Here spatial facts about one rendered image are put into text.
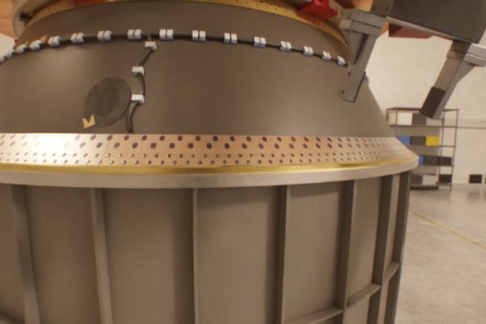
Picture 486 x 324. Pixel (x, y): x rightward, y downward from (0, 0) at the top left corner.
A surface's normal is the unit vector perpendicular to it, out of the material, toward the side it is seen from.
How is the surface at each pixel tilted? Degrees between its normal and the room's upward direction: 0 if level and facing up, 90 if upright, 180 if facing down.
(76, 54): 62
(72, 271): 90
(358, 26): 113
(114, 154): 43
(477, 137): 90
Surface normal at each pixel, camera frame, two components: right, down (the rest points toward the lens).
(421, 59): -0.02, 0.11
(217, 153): 0.15, -0.66
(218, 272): 0.22, 0.11
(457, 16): 0.07, 0.49
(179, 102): 0.12, -0.37
